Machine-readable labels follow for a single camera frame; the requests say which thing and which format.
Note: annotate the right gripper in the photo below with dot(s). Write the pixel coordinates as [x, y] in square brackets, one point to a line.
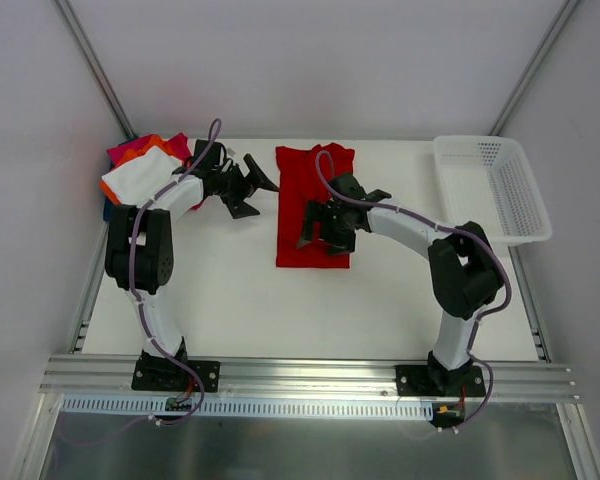
[328, 226]

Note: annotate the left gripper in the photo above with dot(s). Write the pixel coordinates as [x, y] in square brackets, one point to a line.
[241, 186]

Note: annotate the red t shirt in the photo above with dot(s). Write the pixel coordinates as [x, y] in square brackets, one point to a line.
[299, 184]

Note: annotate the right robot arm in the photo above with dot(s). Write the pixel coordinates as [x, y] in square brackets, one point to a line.
[466, 275]

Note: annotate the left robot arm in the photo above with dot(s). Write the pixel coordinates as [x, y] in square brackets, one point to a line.
[140, 254]

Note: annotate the pink folded t shirt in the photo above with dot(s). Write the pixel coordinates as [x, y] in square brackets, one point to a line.
[145, 142]

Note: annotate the orange folded t shirt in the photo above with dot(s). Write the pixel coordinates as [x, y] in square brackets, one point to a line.
[150, 147]

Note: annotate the white folded t shirt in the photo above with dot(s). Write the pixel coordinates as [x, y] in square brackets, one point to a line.
[138, 179]

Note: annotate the blue folded t shirt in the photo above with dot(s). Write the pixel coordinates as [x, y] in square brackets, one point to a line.
[107, 209]

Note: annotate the white plastic basket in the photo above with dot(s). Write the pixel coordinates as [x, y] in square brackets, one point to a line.
[489, 180]

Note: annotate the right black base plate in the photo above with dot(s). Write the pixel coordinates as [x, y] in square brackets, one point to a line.
[425, 381]

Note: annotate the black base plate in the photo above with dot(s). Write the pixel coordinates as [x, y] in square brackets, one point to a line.
[154, 374]
[425, 381]

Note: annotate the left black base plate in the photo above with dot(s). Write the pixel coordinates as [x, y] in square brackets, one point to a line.
[154, 374]

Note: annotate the white slotted cable duct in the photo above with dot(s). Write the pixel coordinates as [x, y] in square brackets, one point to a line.
[162, 406]

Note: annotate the aluminium mounting rail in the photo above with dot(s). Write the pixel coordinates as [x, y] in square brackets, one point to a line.
[527, 382]

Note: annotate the left metal frame post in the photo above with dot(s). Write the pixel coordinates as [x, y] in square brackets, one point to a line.
[79, 36]

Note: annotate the metal frame post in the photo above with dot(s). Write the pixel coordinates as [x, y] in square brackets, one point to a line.
[79, 36]
[541, 54]

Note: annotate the right metal frame post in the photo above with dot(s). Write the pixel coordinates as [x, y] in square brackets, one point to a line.
[541, 54]

